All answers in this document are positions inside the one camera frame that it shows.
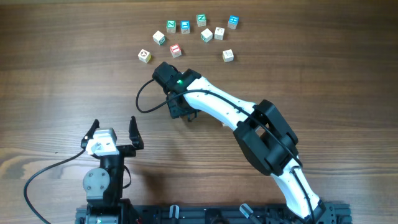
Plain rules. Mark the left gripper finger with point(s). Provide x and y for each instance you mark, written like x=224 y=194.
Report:
x=134 y=134
x=89 y=134

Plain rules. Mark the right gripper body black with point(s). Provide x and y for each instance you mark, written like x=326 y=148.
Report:
x=186 y=112

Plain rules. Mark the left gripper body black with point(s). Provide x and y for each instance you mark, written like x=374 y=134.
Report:
x=128 y=151

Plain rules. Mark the white block yellow C side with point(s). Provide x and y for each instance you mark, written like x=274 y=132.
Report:
x=228 y=55

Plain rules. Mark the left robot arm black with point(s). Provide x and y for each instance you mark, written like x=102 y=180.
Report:
x=104 y=185

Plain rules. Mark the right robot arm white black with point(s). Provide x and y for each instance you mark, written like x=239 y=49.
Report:
x=262 y=133

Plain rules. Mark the red top block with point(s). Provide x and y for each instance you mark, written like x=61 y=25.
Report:
x=175 y=50

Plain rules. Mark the white block green N side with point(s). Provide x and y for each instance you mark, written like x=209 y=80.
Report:
x=206 y=35

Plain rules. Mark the green N block left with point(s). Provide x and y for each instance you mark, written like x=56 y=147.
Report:
x=171 y=26

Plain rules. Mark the blue top block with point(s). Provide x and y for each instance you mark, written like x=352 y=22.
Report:
x=185 y=27

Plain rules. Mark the blue block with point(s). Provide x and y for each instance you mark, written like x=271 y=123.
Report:
x=233 y=22
x=185 y=27

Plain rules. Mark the white block number two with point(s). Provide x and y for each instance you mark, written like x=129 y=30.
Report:
x=219 y=33

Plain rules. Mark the green N block right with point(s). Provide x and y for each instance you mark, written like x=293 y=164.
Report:
x=201 y=20

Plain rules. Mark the blue block far right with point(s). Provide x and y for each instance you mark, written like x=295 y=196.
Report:
x=233 y=22

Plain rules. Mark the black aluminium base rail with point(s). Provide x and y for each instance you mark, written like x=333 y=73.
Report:
x=276 y=213

